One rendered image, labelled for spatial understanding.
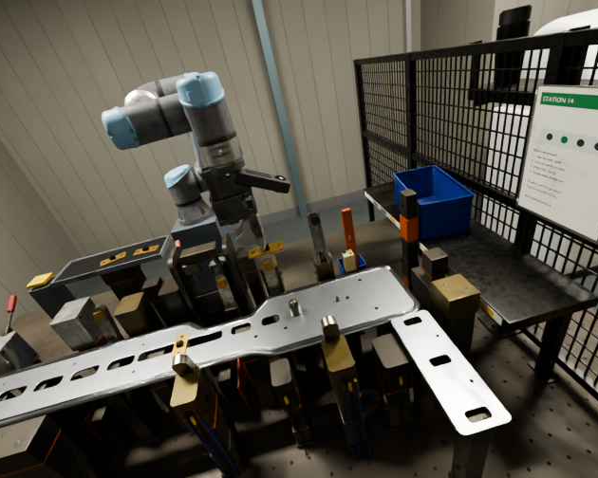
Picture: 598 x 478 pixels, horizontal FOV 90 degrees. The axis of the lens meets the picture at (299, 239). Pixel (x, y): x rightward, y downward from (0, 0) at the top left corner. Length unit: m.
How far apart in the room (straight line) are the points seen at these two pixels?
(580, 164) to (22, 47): 3.81
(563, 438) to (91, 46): 3.78
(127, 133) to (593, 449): 1.24
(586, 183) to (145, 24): 3.27
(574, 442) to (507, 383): 0.17
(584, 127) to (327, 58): 2.82
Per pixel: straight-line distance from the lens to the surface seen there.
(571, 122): 0.88
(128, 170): 3.70
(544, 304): 0.89
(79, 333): 1.16
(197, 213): 1.38
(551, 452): 1.06
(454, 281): 0.86
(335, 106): 3.49
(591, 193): 0.88
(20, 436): 1.02
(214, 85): 0.58
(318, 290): 0.94
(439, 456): 1.00
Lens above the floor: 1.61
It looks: 30 degrees down
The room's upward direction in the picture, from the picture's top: 14 degrees counter-clockwise
